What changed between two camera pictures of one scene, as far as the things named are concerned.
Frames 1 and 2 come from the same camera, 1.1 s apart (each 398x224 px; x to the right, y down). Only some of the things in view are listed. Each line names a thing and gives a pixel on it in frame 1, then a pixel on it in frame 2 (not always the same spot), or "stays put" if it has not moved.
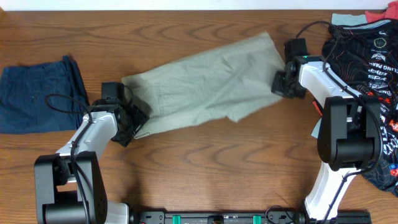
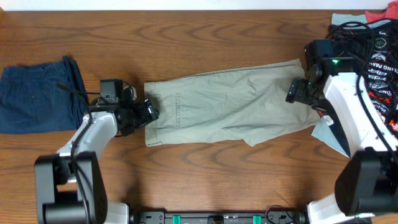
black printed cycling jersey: x=364 y=54 stays put
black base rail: x=247 y=217 stays put
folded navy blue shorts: x=42 y=96 stays put
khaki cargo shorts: x=231 y=79 to x=244 y=102
